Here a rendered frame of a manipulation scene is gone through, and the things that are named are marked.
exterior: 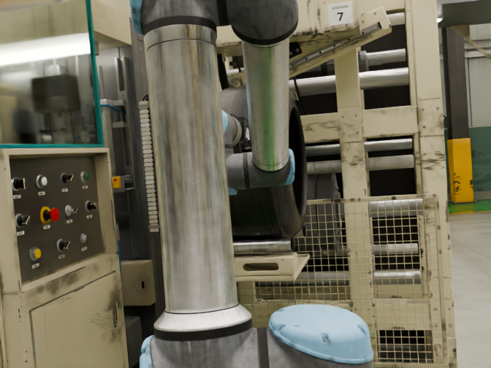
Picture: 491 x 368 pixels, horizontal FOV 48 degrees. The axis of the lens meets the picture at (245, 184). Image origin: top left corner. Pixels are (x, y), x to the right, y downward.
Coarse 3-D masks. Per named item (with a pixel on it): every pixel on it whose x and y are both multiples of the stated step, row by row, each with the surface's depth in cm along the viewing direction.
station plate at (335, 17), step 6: (330, 6) 204; (336, 6) 203; (342, 6) 203; (348, 6) 202; (330, 12) 204; (336, 12) 203; (342, 12) 203; (348, 12) 202; (330, 18) 204; (336, 18) 204; (342, 18) 203; (348, 18) 202; (330, 24) 204; (336, 24) 204
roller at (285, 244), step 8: (232, 240) 186; (240, 240) 185; (248, 240) 184; (256, 240) 183; (264, 240) 182; (272, 240) 182; (280, 240) 181; (288, 240) 180; (240, 248) 184; (248, 248) 183; (256, 248) 182; (264, 248) 182; (272, 248) 181; (280, 248) 181; (288, 248) 180
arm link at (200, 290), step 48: (144, 0) 82; (192, 0) 82; (192, 48) 82; (192, 96) 81; (192, 144) 81; (192, 192) 80; (192, 240) 80; (192, 288) 79; (192, 336) 77; (240, 336) 79
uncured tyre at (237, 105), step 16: (240, 96) 180; (240, 112) 174; (304, 144) 211; (304, 160) 212; (304, 176) 211; (240, 192) 171; (256, 192) 170; (272, 192) 170; (288, 192) 173; (304, 192) 209; (240, 208) 174; (256, 208) 173; (272, 208) 172; (288, 208) 175; (304, 208) 202; (240, 224) 178; (256, 224) 177; (272, 224) 176; (288, 224) 179
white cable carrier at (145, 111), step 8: (144, 112) 198; (144, 120) 198; (144, 128) 199; (144, 144) 199; (152, 144) 203; (144, 152) 199; (152, 152) 201; (144, 160) 199; (152, 160) 199; (152, 168) 199; (152, 176) 199; (152, 184) 204; (152, 192) 200; (152, 200) 200; (152, 208) 200; (152, 216) 200; (152, 224) 200
